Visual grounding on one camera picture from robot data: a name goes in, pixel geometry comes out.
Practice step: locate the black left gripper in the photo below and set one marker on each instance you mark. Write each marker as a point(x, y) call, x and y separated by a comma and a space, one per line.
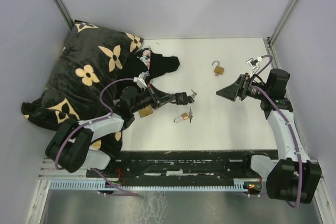
point(158, 96)

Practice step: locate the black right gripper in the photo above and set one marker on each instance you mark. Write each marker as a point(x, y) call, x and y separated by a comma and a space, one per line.
point(240, 85)

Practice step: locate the black padlock with keys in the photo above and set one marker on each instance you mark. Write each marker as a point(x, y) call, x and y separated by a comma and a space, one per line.
point(182, 99)

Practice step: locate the small brass padlock long shackle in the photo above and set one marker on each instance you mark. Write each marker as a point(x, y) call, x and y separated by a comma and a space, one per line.
point(181, 118)

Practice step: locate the small padlock key bunch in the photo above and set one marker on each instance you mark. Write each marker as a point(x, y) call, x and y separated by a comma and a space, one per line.
point(190, 115)

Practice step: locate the large brass padlock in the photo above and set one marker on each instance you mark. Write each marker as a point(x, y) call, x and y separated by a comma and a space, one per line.
point(145, 111)

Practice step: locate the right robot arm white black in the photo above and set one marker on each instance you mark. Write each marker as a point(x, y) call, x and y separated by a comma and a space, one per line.
point(294, 178)

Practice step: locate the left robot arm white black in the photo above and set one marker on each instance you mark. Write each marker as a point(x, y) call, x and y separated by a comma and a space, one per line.
point(70, 146)

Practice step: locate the black printed garment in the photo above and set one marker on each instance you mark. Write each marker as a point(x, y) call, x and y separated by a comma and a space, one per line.
point(144, 60)

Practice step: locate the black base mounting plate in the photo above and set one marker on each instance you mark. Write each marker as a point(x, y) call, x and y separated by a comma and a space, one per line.
point(183, 168)

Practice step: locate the black floral pillow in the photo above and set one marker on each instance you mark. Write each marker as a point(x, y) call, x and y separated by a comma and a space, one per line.
point(75, 89)

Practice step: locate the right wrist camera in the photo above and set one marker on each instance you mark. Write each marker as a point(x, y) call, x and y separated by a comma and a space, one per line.
point(253, 64)

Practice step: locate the right aluminium corner post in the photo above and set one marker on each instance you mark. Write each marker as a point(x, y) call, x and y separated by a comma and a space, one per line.
point(292, 4)

